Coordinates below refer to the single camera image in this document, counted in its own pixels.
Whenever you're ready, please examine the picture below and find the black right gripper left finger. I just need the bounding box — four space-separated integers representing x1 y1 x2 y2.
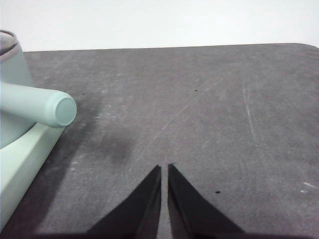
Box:
87 164 162 235

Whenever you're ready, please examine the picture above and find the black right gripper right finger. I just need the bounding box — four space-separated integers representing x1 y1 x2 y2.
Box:
167 163 245 235

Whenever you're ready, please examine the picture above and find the glass lid with green knob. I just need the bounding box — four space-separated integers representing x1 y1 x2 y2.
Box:
0 30 19 57

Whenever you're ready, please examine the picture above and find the mint green cooker base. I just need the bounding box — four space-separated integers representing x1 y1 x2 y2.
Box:
0 121 67 229

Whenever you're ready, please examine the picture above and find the mint green pot with handle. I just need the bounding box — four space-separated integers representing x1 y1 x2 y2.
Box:
0 30 78 149

